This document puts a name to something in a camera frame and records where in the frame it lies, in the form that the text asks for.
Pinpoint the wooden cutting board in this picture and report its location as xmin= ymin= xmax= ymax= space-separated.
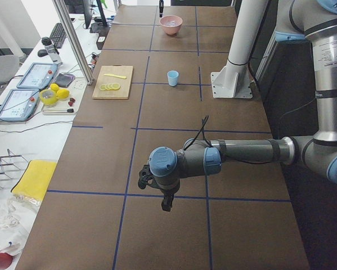
xmin=92 ymin=66 xmax=133 ymax=100

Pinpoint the yellow cloth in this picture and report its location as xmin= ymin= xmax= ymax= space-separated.
xmin=11 ymin=160 xmax=57 ymax=203

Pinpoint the black power strip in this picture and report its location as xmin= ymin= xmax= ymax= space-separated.
xmin=96 ymin=26 xmax=110 ymax=50

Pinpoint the clear plastic bag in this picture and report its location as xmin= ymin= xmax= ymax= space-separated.
xmin=0 ymin=196 xmax=40 ymax=256

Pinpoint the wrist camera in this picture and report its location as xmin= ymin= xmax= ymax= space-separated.
xmin=138 ymin=164 xmax=155 ymax=190

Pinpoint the water bottle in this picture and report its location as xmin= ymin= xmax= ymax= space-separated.
xmin=41 ymin=37 xmax=62 ymax=66

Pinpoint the aluminium frame post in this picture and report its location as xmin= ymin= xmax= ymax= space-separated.
xmin=52 ymin=0 xmax=94 ymax=85

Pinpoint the computer mouse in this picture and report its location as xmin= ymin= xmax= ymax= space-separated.
xmin=37 ymin=49 xmax=48 ymax=57

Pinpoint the white mounting pillar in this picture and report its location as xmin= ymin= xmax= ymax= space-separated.
xmin=210 ymin=0 xmax=268 ymax=98

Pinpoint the purple grey cloth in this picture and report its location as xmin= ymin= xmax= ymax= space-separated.
xmin=54 ymin=73 xmax=75 ymax=88

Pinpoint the clear ice cubes pile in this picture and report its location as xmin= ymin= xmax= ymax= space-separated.
xmin=162 ymin=20 xmax=179 ymax=28

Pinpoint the yellow lemon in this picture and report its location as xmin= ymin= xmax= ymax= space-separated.
xmin=56 ymin=88 xmax=70 ymax=100
xmin=50 ymin=83 xmax=60 ymax=92

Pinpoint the light blue cup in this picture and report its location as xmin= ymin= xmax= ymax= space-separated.
xmin=167 ymin=70 xmax=179 ymax=87

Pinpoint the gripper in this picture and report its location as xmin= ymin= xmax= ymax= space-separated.
xmin=159 ymin=184 xmax=180 ymax=212

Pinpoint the black keyboard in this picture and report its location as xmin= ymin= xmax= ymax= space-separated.
xmin=50 ymin=22 xmax=66 ymax=48

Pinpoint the wire rack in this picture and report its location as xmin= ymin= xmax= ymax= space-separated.
xmin=0 ymin=148 xmax=29 ymax=197

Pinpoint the black monitor stand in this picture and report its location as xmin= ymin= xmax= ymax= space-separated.
xmin=83 ymin=0 xmax=109 ymax=33

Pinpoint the yellow plastic knife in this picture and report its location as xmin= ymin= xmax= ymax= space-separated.
xmin=104 ymin=73 xmax=127 ymax=79

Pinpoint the yellow tape roll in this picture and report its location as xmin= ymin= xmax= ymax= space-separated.
xmin=39 ymin=89 xmax=58 ymax=106

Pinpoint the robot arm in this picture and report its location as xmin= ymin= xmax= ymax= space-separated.
xmin=138 ymin=1 xmax=337 ymax=212

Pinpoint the teach pendant tablet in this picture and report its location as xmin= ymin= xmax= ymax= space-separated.
xmin=17 ymin=62 xmax=58 ymax=89
xmin=0 ymin=88 xmax=39 ymax=122

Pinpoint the white tray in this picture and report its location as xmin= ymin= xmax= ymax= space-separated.
xmin=41 ymin=97 xmax=80 ymax=115

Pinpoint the pink bowl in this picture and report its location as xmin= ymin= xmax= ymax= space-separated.
xmin=160 ymin=15 xmax=183 ymax=35

